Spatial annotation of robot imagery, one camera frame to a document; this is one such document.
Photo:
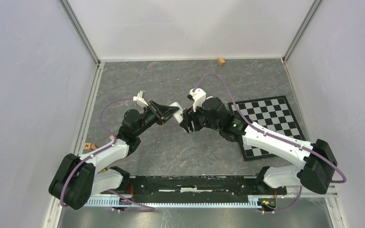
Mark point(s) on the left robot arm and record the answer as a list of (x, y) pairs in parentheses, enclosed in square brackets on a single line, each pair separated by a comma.
[(80, 177)]

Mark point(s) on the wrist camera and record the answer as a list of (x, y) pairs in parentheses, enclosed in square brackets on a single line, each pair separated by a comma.
[(198, 96), (139, 99)]

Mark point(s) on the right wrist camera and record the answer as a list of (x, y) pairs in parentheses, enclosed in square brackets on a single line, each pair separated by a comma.
[(198, 96)]

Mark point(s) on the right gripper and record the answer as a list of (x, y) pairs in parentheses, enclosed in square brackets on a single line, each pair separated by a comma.
[(188, 115)]

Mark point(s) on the small wooden block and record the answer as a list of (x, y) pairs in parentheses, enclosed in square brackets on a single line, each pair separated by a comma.
[(221, 61)]

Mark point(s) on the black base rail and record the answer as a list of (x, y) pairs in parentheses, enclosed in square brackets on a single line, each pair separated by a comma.
[(195, 189)]

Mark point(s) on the black white chessboard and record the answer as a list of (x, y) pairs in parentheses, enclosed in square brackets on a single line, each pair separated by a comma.
[(275, 114)]

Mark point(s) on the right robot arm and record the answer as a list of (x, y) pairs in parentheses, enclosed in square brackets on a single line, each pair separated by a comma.
[(313, 164)]

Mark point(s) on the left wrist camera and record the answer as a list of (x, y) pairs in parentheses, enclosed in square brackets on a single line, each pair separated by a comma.
[(139, 99)]

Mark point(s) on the wooden letter block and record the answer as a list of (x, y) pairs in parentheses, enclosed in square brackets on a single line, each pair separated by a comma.
[(88, 146)]

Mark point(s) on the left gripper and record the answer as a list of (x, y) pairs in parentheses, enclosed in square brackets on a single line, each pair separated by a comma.
[(162, 113)]

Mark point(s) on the wooden arch block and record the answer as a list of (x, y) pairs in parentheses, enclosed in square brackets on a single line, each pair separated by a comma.
[(95, 146)]

